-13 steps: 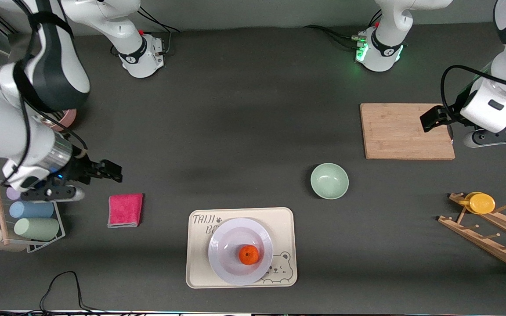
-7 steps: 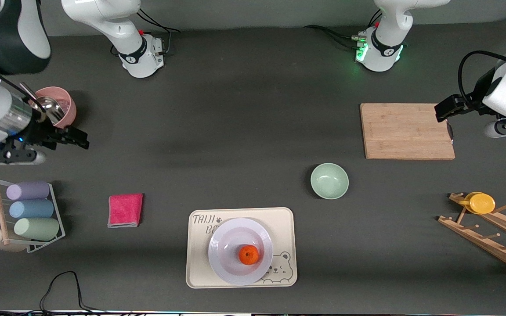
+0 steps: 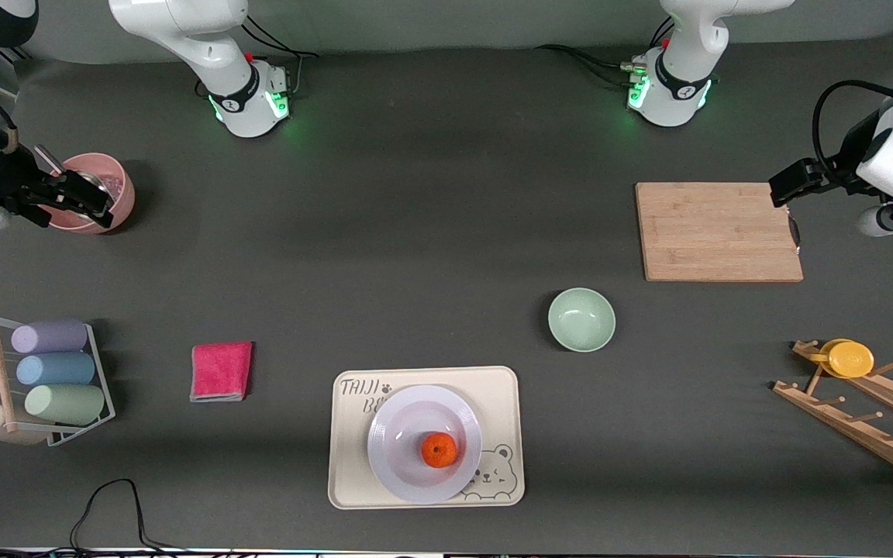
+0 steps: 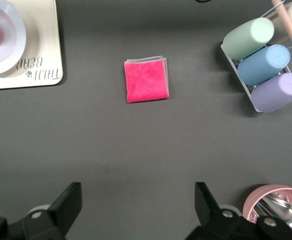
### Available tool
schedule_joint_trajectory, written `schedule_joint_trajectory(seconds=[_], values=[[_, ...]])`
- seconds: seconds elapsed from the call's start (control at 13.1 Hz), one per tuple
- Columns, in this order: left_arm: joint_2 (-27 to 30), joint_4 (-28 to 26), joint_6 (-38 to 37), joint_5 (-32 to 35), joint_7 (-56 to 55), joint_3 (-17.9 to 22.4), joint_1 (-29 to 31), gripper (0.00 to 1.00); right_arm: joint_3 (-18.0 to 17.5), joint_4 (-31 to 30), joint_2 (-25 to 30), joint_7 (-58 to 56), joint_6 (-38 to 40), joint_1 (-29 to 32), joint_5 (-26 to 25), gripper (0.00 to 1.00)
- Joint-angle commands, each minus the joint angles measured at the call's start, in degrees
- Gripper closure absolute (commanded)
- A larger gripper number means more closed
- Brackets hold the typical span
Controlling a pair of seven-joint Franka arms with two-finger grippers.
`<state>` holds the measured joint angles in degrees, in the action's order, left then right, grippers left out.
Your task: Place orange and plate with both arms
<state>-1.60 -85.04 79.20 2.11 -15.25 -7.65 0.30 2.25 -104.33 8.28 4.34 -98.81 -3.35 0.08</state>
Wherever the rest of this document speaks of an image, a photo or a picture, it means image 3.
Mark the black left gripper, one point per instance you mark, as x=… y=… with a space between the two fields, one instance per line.
x=847 y=160

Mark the white round plate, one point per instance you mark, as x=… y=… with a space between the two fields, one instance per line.
x=408 y=418

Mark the orange fruit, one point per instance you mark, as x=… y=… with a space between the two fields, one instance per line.
x=439 y=450

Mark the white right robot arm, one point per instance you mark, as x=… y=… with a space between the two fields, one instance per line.
x=206 y=54

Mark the metal spoon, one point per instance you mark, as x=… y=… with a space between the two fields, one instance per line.
x=94 y=180

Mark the pink ribbed cup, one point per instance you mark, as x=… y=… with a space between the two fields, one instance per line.
x=125 y=194

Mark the wooden cutting board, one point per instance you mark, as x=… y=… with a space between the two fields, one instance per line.
x=710 y=232

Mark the purple cup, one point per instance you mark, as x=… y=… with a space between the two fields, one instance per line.
x=51 y=337

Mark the blue cup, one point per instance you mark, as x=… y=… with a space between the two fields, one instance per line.
x=55 y=369

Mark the yellow mug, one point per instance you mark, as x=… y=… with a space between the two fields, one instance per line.
x=849 y=359

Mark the green cup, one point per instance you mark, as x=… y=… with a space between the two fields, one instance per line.
x=67 y=404

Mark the pink folded cloth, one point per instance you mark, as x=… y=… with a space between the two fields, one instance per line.
x=222 y=370

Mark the wooden mug rack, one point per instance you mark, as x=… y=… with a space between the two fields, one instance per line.
x=865 y=422

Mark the light green bowl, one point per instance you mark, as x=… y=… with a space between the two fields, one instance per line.
x=581 y=320

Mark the cream tray with bear print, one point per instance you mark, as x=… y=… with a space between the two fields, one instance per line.
x=349 y=465

